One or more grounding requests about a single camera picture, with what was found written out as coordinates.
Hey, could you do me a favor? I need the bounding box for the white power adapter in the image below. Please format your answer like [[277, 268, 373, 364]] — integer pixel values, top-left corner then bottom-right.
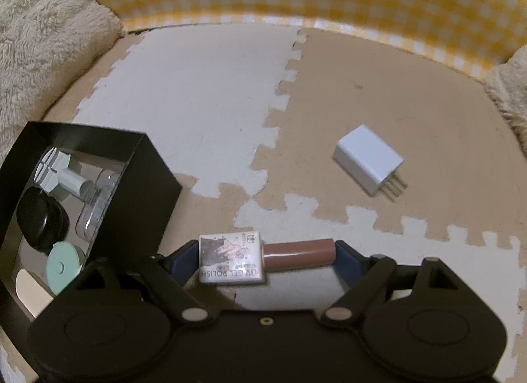
[[333, 123, 409, 202]]

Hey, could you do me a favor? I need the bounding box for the small fluffy cream cushion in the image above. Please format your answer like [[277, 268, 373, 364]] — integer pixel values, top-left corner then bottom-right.
[[484, 43, 527, 140]]

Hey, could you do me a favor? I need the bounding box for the large fluffy cream cushion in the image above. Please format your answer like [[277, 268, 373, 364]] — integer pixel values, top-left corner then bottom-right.
[[0, 0, 126, 161]]

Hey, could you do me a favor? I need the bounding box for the grey watch link remover tool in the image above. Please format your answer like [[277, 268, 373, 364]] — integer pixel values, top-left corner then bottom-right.
[[34, 148, 96, 204]]

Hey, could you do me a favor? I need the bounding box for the cream oval object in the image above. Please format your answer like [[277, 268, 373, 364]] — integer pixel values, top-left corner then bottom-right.
[[15, 270, 56, 320]]

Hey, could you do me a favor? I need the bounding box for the black box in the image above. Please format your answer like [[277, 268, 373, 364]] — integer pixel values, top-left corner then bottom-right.
[[0, 120, 183, 326]]

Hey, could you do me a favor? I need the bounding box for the clear plastic case of screws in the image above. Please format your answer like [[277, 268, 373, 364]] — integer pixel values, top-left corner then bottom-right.
[[75, 169, 124, 244]]

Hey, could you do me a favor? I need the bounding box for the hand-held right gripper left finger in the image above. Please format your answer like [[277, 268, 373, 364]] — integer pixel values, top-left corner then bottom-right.
[[76, 239, 210, 324]]

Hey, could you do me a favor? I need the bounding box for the black round case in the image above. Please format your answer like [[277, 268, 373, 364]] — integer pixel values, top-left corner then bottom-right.
[[16, 186, 70, 252]]

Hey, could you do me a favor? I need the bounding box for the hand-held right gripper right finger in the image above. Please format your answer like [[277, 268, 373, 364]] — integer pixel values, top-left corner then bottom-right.
[[323, 240, 449, 323]]

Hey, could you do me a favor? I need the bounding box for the brown gel polish bottle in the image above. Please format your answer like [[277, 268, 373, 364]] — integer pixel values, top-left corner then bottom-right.
[[198, 231, 337, 285]]

